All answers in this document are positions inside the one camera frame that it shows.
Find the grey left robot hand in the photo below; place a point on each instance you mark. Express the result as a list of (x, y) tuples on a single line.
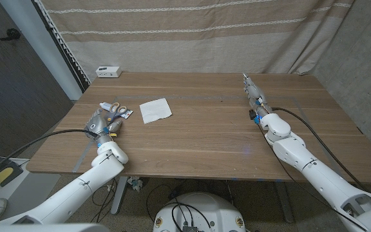
[(98, 124)]

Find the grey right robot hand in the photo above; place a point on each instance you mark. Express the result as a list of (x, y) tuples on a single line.
[(257, 96)]

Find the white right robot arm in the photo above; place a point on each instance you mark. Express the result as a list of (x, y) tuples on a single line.
[(320, 177)]

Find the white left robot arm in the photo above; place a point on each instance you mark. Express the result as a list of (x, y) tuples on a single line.
[(85, 183)]

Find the white toothpaste tube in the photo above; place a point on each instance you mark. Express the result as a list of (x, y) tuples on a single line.
[(104, 105)]

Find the white paper tissue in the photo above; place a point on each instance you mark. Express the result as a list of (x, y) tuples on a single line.
[(156, 110)]

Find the white power strip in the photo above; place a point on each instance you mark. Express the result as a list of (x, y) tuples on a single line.
[(109, 71)]

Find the small white floor scrap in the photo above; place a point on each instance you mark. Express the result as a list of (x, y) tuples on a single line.
[(110, 187)]

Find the crumpled blue white scrap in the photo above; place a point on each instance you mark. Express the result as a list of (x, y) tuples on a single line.
[(135, 183)]

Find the grey metal table leg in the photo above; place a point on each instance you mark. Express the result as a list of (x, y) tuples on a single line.
[(119, 196), (284, 203)]

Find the black strip with zigzag trim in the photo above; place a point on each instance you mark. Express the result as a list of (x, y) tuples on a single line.
[(64, 50)]

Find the beige striped curtain backdrop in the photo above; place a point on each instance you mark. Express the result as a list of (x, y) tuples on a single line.
[(188, 48)]

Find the dark grey door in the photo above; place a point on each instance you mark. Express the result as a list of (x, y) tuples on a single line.
[(18, 96)]

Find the white robot chest panel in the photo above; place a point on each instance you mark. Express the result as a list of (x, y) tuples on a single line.
[(43, 228)]

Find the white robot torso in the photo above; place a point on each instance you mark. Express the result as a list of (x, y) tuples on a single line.
[(201, 209)]

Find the black torso connector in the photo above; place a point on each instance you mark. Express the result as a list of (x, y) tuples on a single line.
[(190, 229)]

